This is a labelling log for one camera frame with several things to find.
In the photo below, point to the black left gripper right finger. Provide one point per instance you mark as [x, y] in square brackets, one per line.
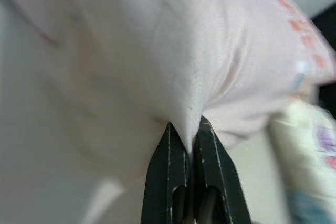
[218, 182]

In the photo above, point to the cream cartoon blanket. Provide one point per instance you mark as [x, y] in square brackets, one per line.
[302, 142]

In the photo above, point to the pink patterned pillow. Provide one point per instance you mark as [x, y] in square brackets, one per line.
[157, 51]

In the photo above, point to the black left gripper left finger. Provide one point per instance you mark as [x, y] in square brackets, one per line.
[168, 182]

